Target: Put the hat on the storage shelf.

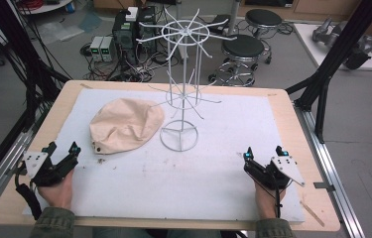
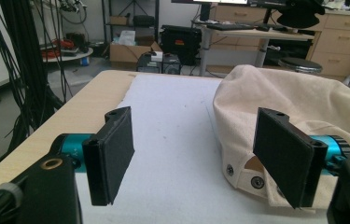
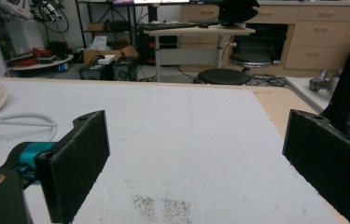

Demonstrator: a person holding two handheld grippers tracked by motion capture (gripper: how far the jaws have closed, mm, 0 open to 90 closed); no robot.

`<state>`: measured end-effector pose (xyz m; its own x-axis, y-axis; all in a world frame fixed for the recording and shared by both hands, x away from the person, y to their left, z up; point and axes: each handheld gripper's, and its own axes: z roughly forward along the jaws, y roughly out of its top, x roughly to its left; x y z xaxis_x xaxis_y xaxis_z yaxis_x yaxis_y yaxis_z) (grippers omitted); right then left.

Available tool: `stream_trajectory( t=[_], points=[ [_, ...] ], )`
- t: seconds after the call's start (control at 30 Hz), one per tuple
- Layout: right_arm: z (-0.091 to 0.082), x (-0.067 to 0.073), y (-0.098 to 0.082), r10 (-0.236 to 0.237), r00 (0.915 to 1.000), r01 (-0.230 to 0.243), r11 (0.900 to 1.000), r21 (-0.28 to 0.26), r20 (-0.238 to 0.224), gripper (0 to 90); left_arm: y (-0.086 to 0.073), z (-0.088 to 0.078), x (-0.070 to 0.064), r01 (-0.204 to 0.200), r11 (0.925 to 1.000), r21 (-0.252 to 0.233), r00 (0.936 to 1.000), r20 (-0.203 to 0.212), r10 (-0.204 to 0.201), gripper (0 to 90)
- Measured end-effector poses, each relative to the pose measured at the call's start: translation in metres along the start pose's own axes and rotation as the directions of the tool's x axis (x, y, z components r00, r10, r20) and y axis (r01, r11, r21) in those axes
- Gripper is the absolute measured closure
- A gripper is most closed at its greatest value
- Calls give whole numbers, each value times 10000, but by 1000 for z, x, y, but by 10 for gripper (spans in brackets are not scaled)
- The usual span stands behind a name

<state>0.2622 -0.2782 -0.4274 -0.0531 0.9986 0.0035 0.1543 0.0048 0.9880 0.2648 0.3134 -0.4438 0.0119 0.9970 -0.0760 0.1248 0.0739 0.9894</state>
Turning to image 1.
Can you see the white platform board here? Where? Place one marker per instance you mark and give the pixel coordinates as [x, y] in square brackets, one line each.
[335, 49]

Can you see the white foam mat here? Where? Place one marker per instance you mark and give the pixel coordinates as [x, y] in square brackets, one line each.
[173, 165]

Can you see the beige cloth cap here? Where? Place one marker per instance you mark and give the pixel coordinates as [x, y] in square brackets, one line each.
[125, 125]

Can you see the black metal frame stand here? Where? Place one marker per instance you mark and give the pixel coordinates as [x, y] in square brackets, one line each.
[335, 62]
[15, 56]

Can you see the wooden stick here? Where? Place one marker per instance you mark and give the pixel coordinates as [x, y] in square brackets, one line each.
[312, 213]

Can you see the black computer tower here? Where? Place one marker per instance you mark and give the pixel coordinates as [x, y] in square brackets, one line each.
[130, 36]

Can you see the grey power supply unit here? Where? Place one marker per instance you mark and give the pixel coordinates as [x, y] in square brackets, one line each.
[95, 48]
[106, 49]

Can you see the black round stool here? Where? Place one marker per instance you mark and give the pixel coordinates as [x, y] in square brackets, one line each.
[243, 49]
[263, 18]

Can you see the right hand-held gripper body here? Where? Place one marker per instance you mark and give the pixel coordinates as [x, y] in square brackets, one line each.
[277, 172]

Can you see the person's left hand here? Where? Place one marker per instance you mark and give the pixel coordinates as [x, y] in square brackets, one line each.
[58, 193]

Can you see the person's right hand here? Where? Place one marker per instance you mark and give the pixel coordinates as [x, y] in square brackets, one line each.
[266, 201]

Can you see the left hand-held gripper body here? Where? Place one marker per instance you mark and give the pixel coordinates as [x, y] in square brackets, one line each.
[46, 168]

